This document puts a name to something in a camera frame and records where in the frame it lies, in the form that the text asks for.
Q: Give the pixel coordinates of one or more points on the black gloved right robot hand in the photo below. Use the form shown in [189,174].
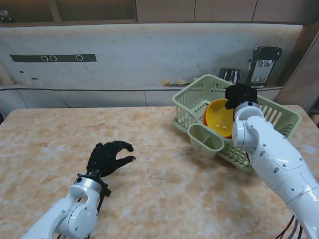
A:
[239,94]

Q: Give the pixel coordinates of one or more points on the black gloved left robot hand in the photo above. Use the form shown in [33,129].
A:
[104,159]

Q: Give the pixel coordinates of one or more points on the yellow plastic bowl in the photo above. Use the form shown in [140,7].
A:
[220,119]

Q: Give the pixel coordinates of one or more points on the orange plastic bowl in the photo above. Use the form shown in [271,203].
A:
[204,118]

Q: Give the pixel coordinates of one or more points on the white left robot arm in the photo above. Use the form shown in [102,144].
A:
[72,216]

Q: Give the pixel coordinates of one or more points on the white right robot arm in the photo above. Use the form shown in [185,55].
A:
[274,159]

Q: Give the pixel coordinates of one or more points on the black toaster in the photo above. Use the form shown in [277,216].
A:
[229,74]

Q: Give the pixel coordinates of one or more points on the black coffee machine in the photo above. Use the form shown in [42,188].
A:
[264,56]

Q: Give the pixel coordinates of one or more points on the small yellow fruit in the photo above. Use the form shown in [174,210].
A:
[181,81]
[166,82]

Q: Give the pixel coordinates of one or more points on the white base cabinets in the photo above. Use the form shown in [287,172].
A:
[99,98]

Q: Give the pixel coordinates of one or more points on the pale green plastic dish rack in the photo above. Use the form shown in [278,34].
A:
[199,144]

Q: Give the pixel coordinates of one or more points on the dark device on shelf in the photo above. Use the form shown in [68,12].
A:
[5,17]

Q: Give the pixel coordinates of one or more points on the wooden wall cabinets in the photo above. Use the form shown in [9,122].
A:
[164,10]

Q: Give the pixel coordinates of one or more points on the black wall strip with rings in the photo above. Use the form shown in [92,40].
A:
[27,58]

